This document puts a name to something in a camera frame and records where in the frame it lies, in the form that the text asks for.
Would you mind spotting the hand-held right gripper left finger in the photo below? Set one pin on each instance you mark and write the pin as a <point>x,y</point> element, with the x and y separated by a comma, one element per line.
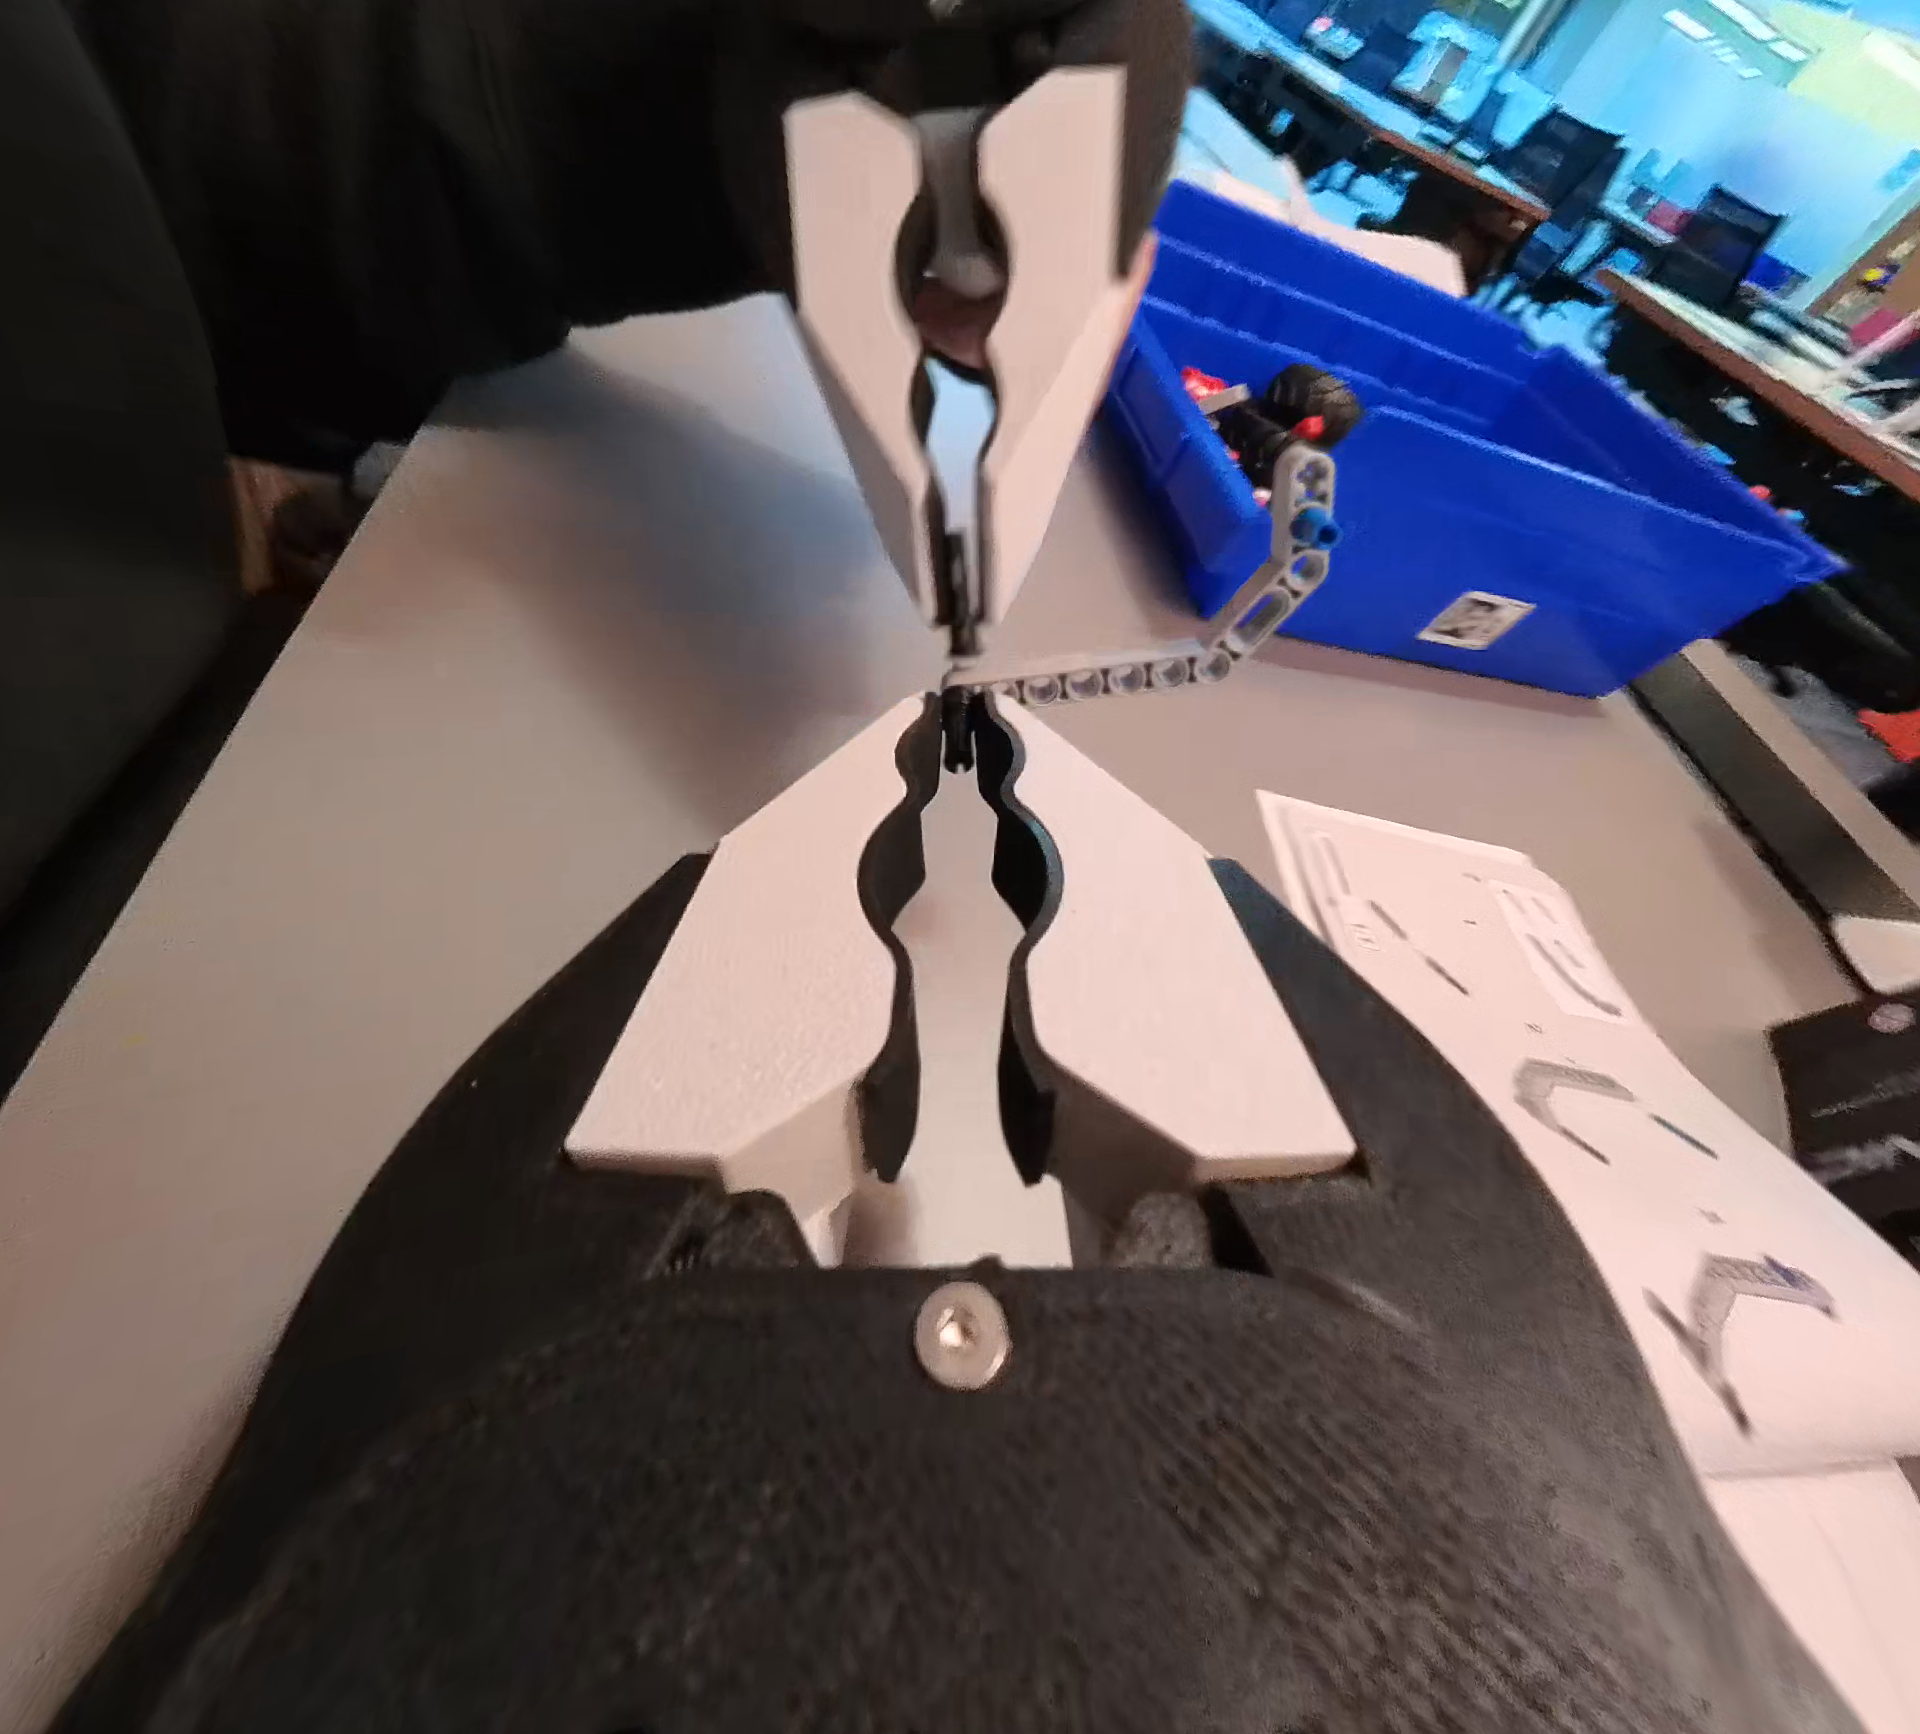
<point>750,1014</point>

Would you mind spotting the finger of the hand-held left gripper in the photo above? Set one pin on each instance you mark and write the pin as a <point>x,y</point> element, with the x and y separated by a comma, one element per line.
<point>848,264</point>
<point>1059,264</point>

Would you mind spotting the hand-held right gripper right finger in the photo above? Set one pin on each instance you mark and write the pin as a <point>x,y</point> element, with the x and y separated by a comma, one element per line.
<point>1171,1014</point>

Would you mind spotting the grey bent toy beam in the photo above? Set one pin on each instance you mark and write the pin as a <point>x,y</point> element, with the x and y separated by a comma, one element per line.
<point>1118,684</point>

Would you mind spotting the black connector pin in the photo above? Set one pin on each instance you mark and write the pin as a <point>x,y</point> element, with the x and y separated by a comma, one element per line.
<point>956,732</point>
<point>956,595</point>

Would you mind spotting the person's left forearm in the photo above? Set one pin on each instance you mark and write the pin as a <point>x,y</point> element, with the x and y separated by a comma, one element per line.
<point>495,159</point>

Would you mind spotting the grey desk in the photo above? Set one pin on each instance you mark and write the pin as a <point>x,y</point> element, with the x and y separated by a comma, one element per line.
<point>451,788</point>

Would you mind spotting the red toy part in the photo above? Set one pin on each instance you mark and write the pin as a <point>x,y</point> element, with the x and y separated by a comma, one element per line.
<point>1205,392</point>

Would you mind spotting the black toy wheel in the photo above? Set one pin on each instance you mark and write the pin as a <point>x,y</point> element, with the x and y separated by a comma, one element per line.
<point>1309,403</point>

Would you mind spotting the white instruction booklet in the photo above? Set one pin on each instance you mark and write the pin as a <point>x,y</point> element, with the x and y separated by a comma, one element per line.
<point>1501,999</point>

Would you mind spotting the wooden background table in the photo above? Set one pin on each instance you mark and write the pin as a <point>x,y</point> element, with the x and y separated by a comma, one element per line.
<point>1395,136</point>
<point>1771,376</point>

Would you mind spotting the blue connector pin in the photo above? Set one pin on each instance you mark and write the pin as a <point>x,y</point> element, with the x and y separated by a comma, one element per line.
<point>1317,528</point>

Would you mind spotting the blue plastic bin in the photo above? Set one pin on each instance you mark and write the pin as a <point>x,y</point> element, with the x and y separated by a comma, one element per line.
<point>1501,488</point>

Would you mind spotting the black office chair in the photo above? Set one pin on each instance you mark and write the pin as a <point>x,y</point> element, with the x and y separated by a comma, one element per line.
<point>1718,242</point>
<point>1569,166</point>

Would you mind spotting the black toy set box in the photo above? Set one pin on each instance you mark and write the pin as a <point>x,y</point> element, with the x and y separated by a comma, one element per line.
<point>1852,1119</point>

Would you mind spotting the person's dark clothing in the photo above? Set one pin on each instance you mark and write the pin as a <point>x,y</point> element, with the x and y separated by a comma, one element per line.
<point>104,415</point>

